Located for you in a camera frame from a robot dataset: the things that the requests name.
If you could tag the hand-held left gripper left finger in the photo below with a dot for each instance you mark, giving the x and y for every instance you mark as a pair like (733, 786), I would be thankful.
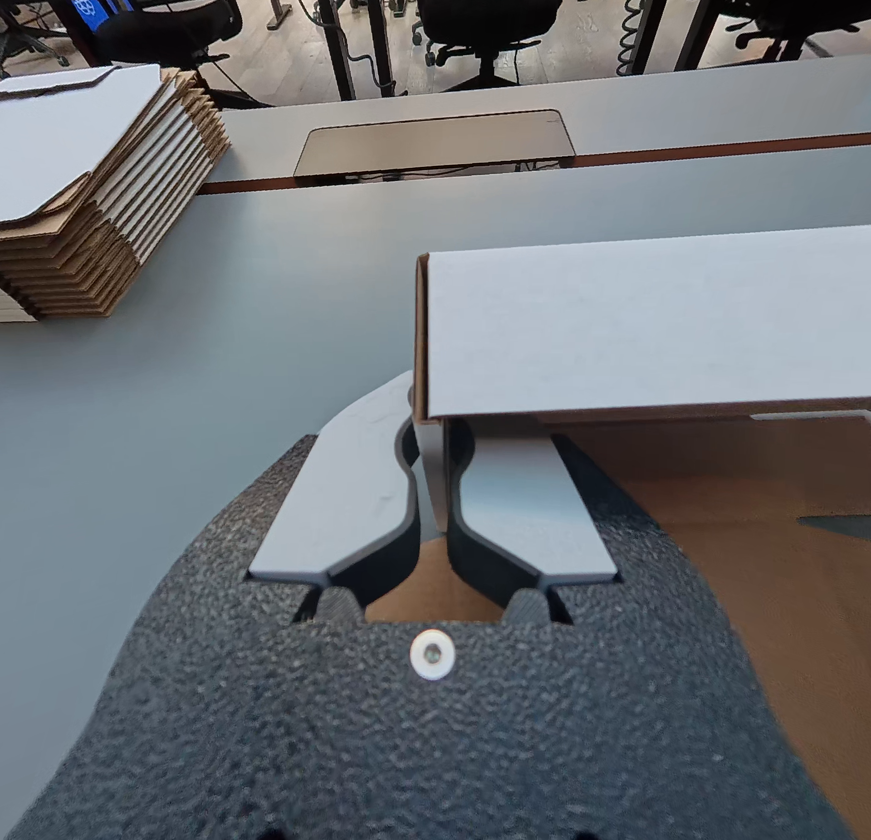
(340, 486)

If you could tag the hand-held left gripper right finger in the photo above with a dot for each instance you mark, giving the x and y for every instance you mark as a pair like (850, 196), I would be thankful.
(531, 506)

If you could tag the white cardboard box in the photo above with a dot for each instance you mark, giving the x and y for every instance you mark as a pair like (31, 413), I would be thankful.
(612, 323)

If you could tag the stack of flat cardboard sheets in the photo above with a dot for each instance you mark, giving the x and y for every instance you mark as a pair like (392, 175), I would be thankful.
(68, 125)

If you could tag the black office chair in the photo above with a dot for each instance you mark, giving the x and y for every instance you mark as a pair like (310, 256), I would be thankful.
(782, 3)
(170, 30)
(486, 10)
(34, 40)

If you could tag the blue bin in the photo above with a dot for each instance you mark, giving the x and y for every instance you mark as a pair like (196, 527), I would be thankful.
(115, 13)

